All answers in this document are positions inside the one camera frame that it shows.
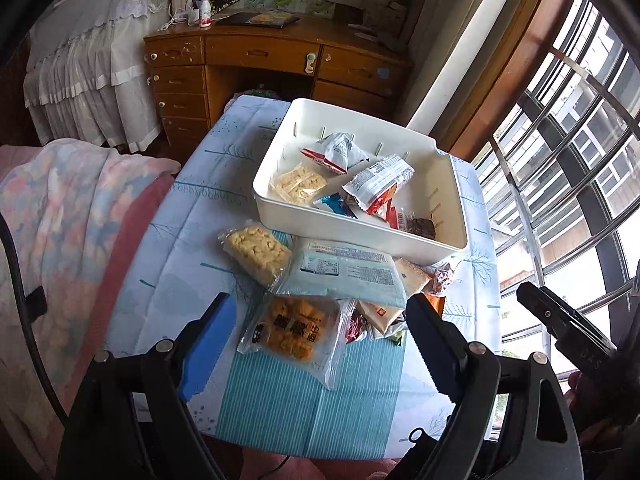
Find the pink floral blanket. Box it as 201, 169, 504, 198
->
0, 142, 181, 480

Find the dark flat book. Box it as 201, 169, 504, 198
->
215, 11, 301, 28

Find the brown candy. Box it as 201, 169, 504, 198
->
425, 262, 463, 296

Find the puffed rice cake packet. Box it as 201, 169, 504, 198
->
218, 225, 293, 288

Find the clear packet of square crackers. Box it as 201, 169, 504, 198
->
270, 162, 328, 206

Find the long blue white snack packet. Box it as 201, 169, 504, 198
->
312, 192, 358, 220

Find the black cable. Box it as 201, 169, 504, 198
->
0, 215, 68, 426

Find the silver white red packet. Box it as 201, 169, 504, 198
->
341, 154, 417, 216

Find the stuffed toy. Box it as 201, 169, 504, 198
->
362, 0, 421, 36

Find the light blue packet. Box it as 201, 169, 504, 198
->
275, 238, 408, 311

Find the wooden window frame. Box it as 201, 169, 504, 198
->
440, 0, 576, 161

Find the clear packet of chocolate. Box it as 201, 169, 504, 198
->
387, 205, 437, 239

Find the person's right hand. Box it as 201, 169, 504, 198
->
565, 370, 631, 456

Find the clear packet of orange bread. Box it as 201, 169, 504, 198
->
236, 294, 353, 391

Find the red white cookie packet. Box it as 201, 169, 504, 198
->
300, 132, 371, 176

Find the beige cracker packet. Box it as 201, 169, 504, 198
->
356, 257, 433, 338

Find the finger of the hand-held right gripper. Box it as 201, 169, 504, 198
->
516, 282, 618, 356

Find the wooden desk with drawers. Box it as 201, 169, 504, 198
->
144, 10, 413, 161

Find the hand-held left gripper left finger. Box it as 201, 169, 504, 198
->
55, 292, 238, 480

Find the red snack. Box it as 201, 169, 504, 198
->
345, 312, 368, 343

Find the printed paper map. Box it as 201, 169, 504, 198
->
245, 0, 336, 18

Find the white lace furniture cover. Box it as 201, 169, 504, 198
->
22, 0, 173, 153

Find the white plastic bin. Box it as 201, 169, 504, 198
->
252, 98, 469, 266

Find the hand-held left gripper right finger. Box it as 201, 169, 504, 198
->
405, 294, 583, 480

